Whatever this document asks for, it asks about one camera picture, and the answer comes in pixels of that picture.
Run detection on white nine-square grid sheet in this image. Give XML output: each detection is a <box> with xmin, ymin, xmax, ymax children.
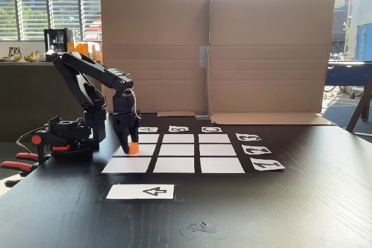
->
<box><xmin>101</xmin><ymin>133</ymin><xmax>246</xmax><ymax>175</ymax></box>

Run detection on white arrow paper sheet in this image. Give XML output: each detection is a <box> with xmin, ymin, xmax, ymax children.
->
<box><xmin>106</xmin><ymin>184</ymin><xmax>175</xmax><ymax>200</ymax></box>

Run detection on orange cartons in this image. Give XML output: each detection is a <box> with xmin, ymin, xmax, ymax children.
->
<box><xmin>66</xmin><ymin>41</ymin><xmax>103</xmax><ymax>62</ymax></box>

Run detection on red black table clamp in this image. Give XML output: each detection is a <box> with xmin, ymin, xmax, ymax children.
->
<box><xmin>0</xmin><ymin>160</ymin><xmax>38</xmax><ymax>188</ymax></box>
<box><xmin>16</xmin><ymin>134</ymin><xmax>71</xmax><ymax>163</ymax></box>

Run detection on grey counter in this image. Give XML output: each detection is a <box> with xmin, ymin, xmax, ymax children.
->
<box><xmin>0</xmin><ymin>61</ymin><xmax>102</xmax><ymax>143</ymax></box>

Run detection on grey tape on cardboard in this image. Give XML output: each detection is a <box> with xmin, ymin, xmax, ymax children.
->
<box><xmin>199</xmin><ymin>45</ymin><xmax>210</xmax><ymax>69</ymax></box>

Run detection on black coffee machine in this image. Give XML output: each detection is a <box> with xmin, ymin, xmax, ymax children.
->
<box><xmin>43</xmin><ymin>28</ymin><xmax>77</xmax><ymax>63</ymax></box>

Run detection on yellow banana bunch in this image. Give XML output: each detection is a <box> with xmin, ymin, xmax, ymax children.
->
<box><xmin>23</xmin><ymin>51</ymin><xmax>40</xmax><ymax>63</ymax></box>

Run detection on paper label number 3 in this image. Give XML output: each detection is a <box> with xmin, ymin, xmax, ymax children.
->
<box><xmin>235</xmin><ymin>132</ymin><xmax>263</xmax><ymax>142</ymax></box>

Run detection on clear tape scraps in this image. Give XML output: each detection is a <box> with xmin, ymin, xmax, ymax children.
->
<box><xmin>178</xmin><ymin>221</ymin><xmax>228</xmax><ymax>242</ymax></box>

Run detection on paper label number 2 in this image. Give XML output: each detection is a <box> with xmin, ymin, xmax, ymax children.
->
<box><xmin>241</xmin><ymin>144</ymin><xmax>273</xmax><ymax>155</ymax></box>

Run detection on paper label number 1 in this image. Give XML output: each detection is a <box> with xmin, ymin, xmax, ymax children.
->
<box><xmin>249</xmin><ymin>159</ymin><xmax>287</xmax><ymax>171</ymax></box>

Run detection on brown cardboard box screen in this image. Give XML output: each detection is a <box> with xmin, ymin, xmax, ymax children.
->
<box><xmin>100</xmin><ymin>0</ymin><xmax>337</xmax><ymax>126</ymax></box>

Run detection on blue foosball table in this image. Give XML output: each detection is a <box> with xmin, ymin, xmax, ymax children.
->
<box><xmin>324</xmin><ymin>60</ymin><xmax>372</xmax><ymax>100</ymax></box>

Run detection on dark wooden stand leg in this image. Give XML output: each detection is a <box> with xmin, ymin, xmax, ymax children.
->
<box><xmin>345</xmin><ymin>77</ymin><xmax>372</xmax><ymax>133</ymax></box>

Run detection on red white servo cable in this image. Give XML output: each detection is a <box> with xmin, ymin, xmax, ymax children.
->
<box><xmin>127</xmin><ymin>70</ymin><xmax>142</xmax><ymax>121</ymax></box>

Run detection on grey power cable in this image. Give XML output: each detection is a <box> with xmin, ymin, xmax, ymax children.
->
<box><xmin>16</xmin><ymin>125</ymin><xmax>49</xmax><ymax>156</ymax></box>

